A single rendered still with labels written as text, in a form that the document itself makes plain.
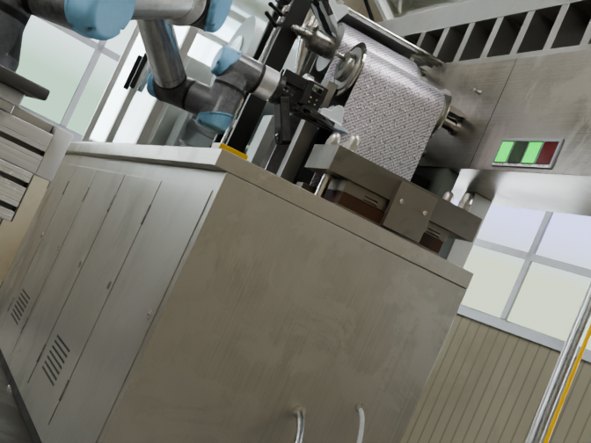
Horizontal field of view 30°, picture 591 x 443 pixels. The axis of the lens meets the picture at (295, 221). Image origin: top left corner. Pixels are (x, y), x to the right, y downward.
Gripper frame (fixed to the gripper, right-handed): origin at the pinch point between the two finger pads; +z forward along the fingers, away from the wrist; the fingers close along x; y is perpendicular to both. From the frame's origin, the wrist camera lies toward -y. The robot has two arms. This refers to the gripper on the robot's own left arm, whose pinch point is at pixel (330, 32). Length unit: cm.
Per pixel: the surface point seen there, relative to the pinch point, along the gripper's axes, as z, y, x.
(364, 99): 17.7, -1.0, -6.7
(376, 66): 11.7, 5.5, -6.2
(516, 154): 39, 16, -37
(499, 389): 200, 90, 201
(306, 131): 19.8, -15.0, 1.3
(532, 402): 204, 94, 179
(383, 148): 30.7, -1.1, -6.7
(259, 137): 25, -7, 69
